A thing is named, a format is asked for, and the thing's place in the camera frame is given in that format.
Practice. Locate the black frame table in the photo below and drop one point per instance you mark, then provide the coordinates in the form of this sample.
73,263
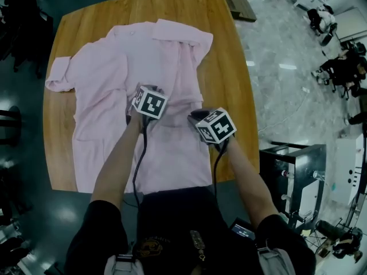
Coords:
295,153

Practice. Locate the white panel box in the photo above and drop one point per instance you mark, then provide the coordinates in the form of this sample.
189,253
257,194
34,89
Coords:
348,168

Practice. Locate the black ergonomic chair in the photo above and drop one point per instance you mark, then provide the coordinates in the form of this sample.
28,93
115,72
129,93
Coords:
25,24

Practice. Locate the clear plastic bottle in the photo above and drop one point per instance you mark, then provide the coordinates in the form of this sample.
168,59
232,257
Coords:
319,175

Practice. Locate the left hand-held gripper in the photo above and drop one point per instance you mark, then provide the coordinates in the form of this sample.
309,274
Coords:
149,103

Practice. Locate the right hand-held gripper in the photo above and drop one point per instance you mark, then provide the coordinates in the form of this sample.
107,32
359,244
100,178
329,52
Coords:
218,129

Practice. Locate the person's right forearm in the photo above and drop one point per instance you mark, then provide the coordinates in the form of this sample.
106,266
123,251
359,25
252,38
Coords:
252,182

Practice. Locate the pink shirt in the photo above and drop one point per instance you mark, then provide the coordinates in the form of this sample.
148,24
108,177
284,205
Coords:
114,67

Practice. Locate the person's left forearm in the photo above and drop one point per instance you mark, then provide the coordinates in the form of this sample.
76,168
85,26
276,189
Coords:
114,168

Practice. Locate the person's black t-shirt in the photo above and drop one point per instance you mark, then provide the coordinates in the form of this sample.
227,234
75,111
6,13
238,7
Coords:
177,211

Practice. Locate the black scooter with white cover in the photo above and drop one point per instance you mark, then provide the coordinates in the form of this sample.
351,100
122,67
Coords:
324,21

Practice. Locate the black screen device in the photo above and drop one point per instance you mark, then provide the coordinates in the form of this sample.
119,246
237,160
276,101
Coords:
242,228

